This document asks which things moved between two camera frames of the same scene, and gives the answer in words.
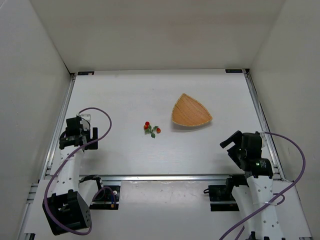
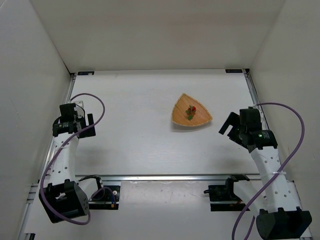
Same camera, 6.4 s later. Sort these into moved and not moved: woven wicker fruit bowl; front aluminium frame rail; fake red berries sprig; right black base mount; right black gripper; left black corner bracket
Moved: fake red berries sprig; right black gripper
Not moved: right black base mount; front aluminium frame rail; left black corner bracket; woven wicker fruit bowl
